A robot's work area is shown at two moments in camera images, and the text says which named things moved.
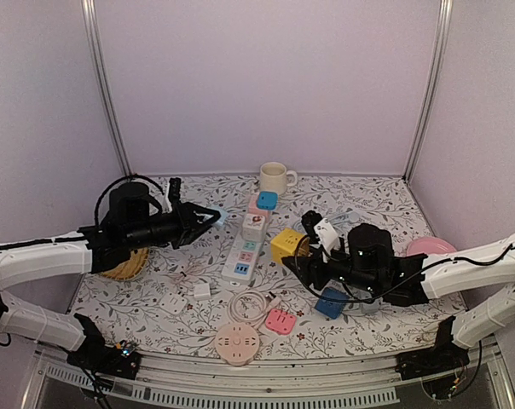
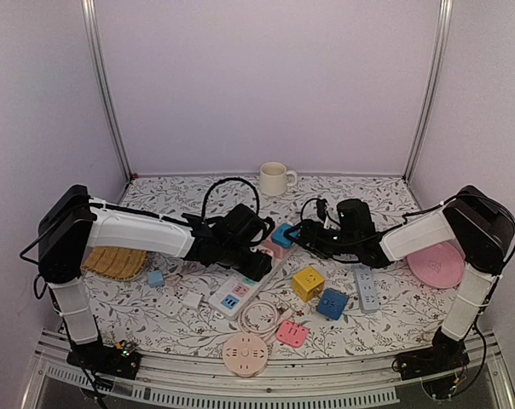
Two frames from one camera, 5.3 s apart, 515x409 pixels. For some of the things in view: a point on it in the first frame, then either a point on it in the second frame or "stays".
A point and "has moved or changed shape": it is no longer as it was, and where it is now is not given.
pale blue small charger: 222,216 → 155,279
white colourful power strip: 243,254 has moved or changed shape
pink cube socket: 252,207 → 278,250
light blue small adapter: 267,200 → 279,238
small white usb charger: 202,291 → 191,300
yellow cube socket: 285,244 has moved or changed shape
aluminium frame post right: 439,68 stays
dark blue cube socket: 332,308 stays
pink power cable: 250,307 → 280,315
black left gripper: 187,221 → 257,269
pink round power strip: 237,343 has moved or changed shape
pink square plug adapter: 280,321 has moved or changed shape
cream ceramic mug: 273,177 stays
